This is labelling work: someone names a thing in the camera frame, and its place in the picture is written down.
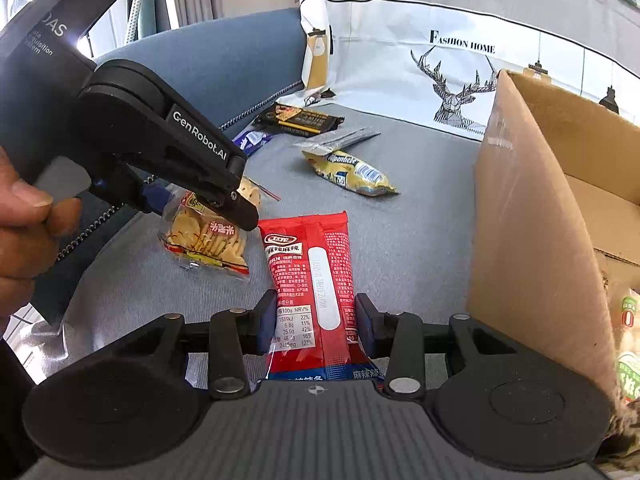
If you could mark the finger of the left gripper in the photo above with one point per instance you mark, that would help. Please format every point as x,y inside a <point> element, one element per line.
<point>230,205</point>

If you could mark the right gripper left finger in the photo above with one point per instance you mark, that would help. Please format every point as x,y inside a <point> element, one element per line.
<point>236,333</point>

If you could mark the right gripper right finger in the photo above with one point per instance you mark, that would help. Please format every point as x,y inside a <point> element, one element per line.
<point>398,338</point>

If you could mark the clear cracker packet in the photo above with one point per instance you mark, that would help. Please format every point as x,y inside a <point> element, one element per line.
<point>199,238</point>

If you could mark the red snack packet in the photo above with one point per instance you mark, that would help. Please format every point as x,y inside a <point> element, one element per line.
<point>316,334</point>

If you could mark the black gold snack bar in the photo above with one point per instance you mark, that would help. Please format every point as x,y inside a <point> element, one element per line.
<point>296,120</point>

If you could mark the person's left hand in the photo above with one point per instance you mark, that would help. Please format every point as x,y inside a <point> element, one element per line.
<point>31,225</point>

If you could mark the blue white snack packet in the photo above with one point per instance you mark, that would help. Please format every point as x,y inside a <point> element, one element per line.
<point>249,141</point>

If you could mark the silver snack packet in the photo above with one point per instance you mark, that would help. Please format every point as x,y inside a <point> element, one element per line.
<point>335,140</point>

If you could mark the yellow candy packet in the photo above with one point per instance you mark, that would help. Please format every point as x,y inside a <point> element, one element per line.
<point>351,173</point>

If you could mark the blue sofa armrest cushion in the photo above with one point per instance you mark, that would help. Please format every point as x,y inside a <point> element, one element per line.
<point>229,69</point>

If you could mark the cardboard box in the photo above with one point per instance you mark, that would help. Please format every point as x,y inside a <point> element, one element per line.
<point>557,206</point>

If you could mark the green white snack bag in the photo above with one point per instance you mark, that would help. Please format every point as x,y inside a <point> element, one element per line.
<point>622,303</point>

